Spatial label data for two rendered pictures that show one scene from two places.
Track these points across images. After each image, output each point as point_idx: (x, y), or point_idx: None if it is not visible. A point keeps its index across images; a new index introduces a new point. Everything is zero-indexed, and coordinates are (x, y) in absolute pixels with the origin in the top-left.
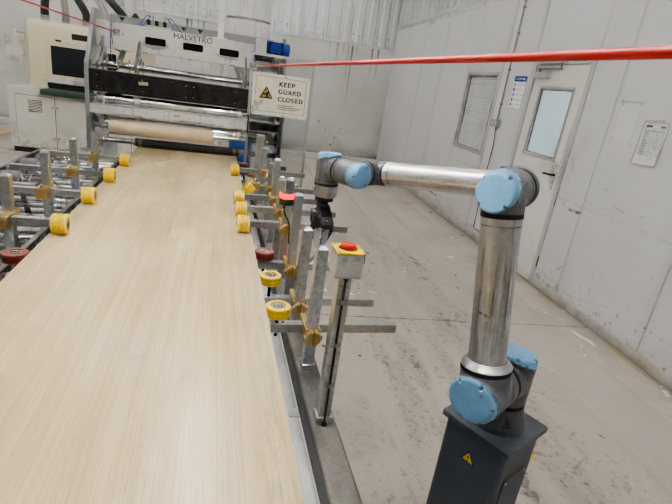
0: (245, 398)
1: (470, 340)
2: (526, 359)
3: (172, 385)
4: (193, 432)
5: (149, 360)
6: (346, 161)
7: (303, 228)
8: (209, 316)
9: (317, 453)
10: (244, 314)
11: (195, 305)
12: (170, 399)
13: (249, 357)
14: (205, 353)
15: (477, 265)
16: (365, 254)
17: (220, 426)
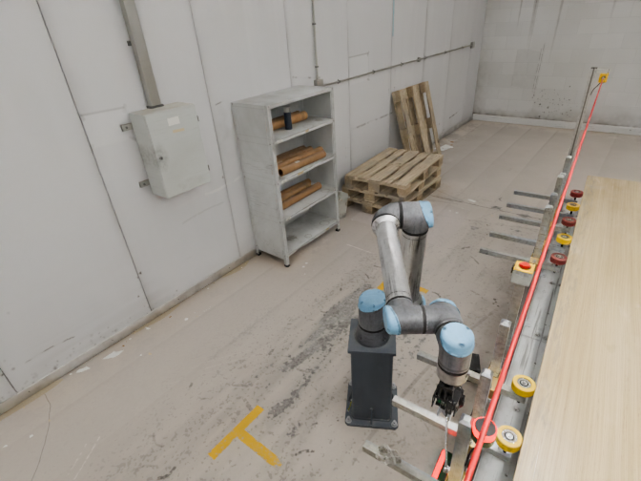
0: (575, 323)
1: (417, 292)
2: (378, 290)
3: (619, 345)
4: (606, 318)
5: (638, 367)
6: (454, 312)
7: (492, 374)
8: (591, 395)
9: (516, 344)
10: (558, 386)
11: (605, 415)
12: (620, 337)
13: (566, 345)
14: (597, 359)
15: (422, 258)
16: (513, 263)
17: (591, 315)
